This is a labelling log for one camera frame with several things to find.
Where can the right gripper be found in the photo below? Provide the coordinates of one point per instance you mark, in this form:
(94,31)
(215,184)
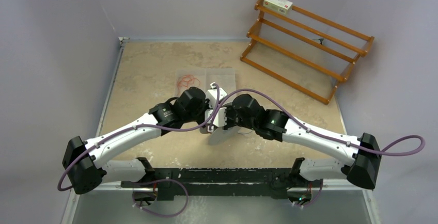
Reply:
(229,124)

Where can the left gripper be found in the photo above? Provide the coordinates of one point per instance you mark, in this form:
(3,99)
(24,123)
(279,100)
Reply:
(205,102)

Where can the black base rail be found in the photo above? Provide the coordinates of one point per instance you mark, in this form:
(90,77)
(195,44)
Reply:
(276,183)

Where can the white filament spool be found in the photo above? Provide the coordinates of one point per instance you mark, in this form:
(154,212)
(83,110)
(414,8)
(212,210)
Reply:
(219,135)

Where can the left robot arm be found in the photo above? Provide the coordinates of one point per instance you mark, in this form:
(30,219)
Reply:
(90,163)

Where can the wooden shoe rack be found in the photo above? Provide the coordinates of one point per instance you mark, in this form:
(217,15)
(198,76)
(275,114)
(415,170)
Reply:
(254,35)

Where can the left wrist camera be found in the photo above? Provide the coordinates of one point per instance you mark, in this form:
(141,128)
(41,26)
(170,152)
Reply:
(215,94)

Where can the white cardboard box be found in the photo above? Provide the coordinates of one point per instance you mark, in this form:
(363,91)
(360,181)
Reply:
(279,6)

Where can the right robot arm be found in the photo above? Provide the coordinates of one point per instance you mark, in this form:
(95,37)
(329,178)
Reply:
(353,158)

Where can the translucent plastic divided tray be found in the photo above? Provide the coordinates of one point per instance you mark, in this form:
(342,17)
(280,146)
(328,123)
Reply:
(203,77)

